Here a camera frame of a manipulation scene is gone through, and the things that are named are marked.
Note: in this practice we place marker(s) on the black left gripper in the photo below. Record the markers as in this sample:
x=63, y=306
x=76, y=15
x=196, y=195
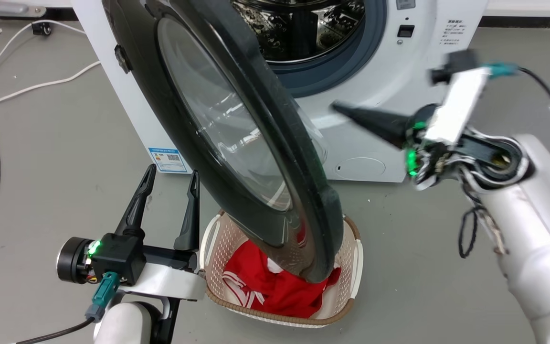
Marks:
x=72, y=260

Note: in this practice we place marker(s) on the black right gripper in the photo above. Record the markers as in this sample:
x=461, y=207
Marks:
x=423, y=162

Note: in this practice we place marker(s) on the black round washer door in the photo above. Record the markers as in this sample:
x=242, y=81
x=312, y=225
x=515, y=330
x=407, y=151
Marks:
x=299, y=157

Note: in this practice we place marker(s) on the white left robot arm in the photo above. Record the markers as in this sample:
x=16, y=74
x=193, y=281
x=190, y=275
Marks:
x=124, y=325

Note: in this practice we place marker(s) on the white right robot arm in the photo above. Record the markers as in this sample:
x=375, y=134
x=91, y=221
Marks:
x=537, y=229

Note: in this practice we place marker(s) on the white front-load washing machine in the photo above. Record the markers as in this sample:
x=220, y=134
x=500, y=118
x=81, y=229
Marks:
x=385, y=124

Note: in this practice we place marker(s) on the grey-blue door gasket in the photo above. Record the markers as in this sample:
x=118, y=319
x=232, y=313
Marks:
x=351, y=67

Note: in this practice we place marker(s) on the round white filter cover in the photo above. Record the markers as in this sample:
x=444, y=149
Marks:
x=360, y=168

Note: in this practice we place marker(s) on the blue energy label sticker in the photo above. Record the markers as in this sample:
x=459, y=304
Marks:
x=167, y=160

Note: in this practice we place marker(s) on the steel washer drum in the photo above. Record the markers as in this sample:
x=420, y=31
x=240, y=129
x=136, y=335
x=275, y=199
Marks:
x=303, y=28

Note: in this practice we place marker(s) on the red white-striped garment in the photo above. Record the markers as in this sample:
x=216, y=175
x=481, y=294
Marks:
x=280, y=291

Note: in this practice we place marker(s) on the beige perforated laundry basket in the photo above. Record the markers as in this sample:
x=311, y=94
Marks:
x=354, y=267

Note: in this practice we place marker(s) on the light grey power strip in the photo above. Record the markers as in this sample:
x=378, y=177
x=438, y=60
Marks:
x=7, y=7

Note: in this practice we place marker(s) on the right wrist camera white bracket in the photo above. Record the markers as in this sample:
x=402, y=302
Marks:
x=459, y=105

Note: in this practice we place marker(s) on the black wall plug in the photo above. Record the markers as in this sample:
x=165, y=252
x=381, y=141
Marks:
x=41, y=28

